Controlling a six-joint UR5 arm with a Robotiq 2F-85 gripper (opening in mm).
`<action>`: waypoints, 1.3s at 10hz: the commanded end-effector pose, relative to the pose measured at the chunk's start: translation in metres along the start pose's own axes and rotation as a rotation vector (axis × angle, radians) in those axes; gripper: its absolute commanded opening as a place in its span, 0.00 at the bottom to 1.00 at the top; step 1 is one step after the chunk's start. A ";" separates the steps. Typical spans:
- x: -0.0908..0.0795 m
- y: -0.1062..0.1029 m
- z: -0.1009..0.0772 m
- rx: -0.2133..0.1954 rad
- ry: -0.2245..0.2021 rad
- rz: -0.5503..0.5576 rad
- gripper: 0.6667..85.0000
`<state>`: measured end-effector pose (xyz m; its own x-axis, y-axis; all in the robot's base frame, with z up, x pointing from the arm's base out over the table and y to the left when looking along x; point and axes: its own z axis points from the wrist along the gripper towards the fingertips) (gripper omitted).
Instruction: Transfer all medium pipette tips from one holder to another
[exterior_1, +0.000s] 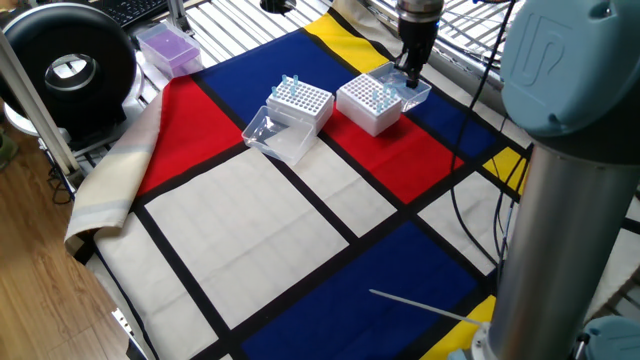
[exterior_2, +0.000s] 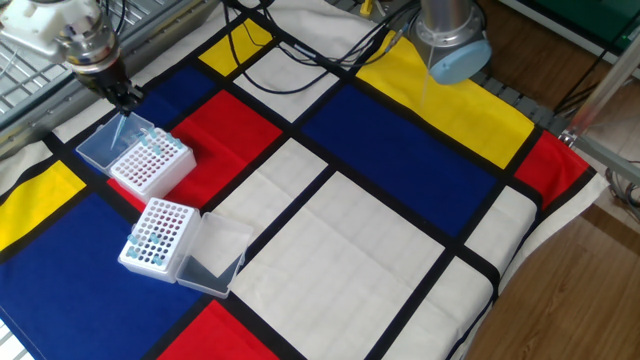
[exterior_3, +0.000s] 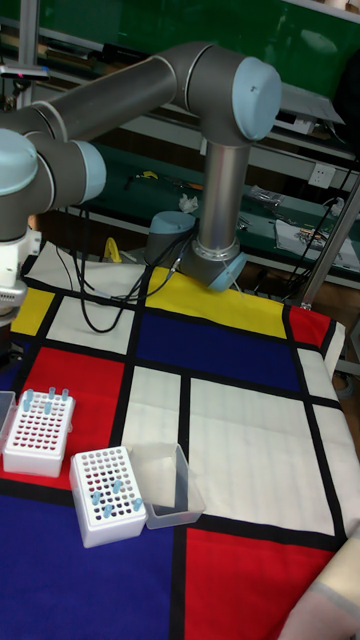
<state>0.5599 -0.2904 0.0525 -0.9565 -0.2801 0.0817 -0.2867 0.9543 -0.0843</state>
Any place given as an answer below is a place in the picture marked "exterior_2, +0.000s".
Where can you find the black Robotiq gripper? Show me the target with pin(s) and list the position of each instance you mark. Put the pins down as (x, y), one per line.
(107, 80)

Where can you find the blue pipette tip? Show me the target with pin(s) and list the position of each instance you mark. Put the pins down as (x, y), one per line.
(131, 251)
(132, 238)
(156, 149)
(170, 137)
(157, 260)
(178, 144)
(151, 132)
(154, 238)
(142, 140)
(118, 131)

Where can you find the white pipette tip box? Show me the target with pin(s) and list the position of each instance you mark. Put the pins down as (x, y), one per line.
(160, 175)
(150, 270)

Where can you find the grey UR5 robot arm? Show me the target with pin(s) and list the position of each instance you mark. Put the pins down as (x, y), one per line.
(450, 25)

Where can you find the silver wrist coupling flange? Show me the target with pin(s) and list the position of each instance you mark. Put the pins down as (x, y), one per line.
(92, 45)

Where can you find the yellow plastic clip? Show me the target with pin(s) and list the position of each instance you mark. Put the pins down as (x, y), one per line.
(366, 7)

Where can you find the Mondrian pattern colour-block tablecloth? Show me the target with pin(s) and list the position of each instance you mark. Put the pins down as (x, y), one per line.
(390, 150)

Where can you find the grey aluminium table rail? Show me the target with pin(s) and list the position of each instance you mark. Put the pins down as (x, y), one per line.
(40, 117)

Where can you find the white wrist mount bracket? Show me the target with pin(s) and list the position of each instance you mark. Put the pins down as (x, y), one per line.
(35, 25)

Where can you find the aluminium frame post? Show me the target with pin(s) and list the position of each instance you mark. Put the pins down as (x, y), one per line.
(605, 85)

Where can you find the aluminium frame beam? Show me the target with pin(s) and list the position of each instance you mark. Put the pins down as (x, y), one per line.
(610, 160)

